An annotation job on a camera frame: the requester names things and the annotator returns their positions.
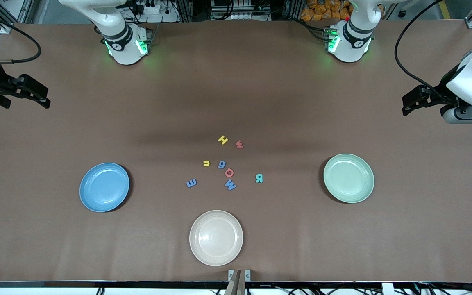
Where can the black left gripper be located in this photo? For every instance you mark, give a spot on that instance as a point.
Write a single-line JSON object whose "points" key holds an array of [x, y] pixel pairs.
{"points": [[445, 91]]}

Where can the teal foam letter R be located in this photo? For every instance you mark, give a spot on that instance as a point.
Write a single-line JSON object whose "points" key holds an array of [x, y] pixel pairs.
{"points": [[259, 179]]}

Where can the red foam letter Q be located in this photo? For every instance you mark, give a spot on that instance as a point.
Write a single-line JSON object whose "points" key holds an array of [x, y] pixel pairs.
{"points": [[226, 172]]}

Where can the blue foam letter M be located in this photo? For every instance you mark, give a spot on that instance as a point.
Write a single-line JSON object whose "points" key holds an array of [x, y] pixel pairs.
{"points": [[230, 186]]}

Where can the blue foam letter g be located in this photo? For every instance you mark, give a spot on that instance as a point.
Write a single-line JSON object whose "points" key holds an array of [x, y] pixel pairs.
{"points": [[219, 165]]}

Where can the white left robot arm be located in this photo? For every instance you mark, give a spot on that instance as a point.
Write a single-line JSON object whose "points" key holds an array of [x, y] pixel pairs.
{"points": [[352, 37]]}

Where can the green plate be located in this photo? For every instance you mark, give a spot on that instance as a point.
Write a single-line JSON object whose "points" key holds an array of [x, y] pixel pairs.
{"points": [[348, 178]]}

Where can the blue plate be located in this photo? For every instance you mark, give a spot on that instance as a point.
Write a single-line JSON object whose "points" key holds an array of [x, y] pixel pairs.
{"points": [[104, 187]]}

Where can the orange packet pile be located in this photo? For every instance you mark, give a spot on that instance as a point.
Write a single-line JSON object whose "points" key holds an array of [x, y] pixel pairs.
{"points": [[322, 10]]}

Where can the brown paper table cover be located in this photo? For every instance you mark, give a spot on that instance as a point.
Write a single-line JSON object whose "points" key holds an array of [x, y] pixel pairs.
{"points": [[55, 246]]}

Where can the white power strip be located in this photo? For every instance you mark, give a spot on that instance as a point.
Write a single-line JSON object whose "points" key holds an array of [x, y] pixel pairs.
{"points": [[150, 7]]}

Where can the red foam letter w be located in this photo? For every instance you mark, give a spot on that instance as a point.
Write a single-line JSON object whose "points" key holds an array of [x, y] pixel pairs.
{"points": [[239, 144]]}

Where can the blue foam letter E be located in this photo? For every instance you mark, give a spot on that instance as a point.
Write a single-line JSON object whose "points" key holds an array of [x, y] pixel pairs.
{"points": [[192, 183]]}

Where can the yellow foam letter H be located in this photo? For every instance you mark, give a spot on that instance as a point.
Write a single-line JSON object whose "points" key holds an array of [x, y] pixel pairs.
{"points": [[223, 140]]}

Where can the cream plate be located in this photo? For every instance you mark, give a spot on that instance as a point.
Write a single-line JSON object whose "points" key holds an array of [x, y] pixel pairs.
{"points": [[216, 238]]}

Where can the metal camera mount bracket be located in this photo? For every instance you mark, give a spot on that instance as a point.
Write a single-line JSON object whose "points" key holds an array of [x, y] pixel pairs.
{"points": [[239, 282]]}

